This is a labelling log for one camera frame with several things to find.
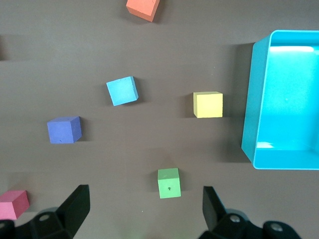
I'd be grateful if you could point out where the light blue foam cube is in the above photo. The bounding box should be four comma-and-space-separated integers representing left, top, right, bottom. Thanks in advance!
106, 76, 139, 107

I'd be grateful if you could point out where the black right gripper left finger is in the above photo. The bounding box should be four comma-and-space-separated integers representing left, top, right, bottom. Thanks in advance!
0, 184, 91, 239

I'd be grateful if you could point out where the brown table cover sheet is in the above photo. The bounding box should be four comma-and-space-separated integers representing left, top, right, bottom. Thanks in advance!
0, 0, 319, 239

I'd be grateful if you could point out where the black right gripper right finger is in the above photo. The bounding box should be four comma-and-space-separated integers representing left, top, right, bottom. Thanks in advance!
198, 186, 307, 239

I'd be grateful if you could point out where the deep pink foam cube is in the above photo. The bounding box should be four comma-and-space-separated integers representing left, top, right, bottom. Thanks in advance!
0, 190, 30, 221

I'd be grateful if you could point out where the yellow foam cube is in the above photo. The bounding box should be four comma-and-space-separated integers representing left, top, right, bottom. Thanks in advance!
192, 91, 224, 119

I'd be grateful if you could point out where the green foam cube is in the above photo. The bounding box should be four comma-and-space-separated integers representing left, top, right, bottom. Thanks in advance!
157, 167, 182, 199

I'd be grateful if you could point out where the purple foam cube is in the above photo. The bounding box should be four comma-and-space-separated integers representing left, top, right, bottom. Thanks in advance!
46, 116, 83, 144

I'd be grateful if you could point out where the cyan plastic bin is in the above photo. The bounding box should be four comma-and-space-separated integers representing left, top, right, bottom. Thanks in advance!
241, 29, 319, 171

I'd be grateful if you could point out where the orange foam cube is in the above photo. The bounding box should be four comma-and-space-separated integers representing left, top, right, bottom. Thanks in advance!
126, 0, 160, 23

